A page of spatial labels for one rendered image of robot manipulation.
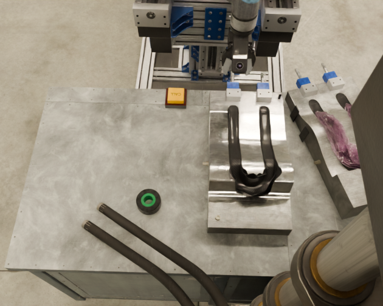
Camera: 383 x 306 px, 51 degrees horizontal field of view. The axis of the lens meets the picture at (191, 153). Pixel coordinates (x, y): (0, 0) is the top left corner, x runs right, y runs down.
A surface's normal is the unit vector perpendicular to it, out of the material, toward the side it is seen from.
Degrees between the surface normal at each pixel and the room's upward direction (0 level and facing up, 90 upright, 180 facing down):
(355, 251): 90
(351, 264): 90
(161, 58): 0
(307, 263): 0
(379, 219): 90
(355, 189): 0
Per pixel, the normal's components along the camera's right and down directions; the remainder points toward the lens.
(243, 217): 0.00, -0.47
